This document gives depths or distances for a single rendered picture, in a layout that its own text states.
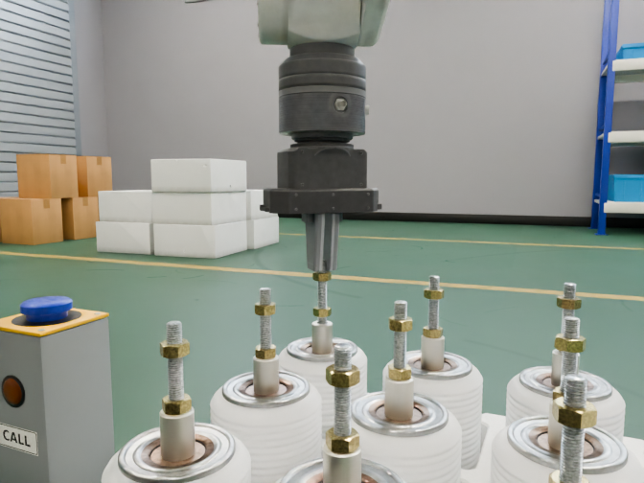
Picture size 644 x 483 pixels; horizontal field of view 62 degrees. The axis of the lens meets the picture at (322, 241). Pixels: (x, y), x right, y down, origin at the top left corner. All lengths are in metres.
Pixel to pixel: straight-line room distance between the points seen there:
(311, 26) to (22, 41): 6.17
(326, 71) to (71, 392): 0.36
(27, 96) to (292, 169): 6.11
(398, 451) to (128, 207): 2.99
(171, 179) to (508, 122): 3.41
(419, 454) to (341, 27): 0.38
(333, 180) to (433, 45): 5.13
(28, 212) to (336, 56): 3.56
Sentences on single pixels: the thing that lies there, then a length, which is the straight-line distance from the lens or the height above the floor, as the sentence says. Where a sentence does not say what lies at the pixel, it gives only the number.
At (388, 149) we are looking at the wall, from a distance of 5.59.
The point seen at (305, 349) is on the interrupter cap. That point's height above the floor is 0.25.
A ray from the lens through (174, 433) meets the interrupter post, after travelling 0.38.
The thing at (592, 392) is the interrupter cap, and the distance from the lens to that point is 0.52.
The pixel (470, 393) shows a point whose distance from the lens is 0.52.
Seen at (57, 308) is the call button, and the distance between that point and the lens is 0.50.
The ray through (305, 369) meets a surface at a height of 0.25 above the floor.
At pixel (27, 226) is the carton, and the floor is 0.12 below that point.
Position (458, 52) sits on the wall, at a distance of 5.58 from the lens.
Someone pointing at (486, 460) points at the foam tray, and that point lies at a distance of 0.54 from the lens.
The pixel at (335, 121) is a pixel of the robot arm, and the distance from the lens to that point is 0.51.
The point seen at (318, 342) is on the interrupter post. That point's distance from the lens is 0.57.
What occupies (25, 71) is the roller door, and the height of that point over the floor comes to 1.54.
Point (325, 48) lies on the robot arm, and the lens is 0.54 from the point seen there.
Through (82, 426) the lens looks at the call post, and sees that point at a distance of 0.52.
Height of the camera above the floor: 0.43
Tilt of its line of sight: 7 degrees down
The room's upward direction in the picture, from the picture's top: straight up
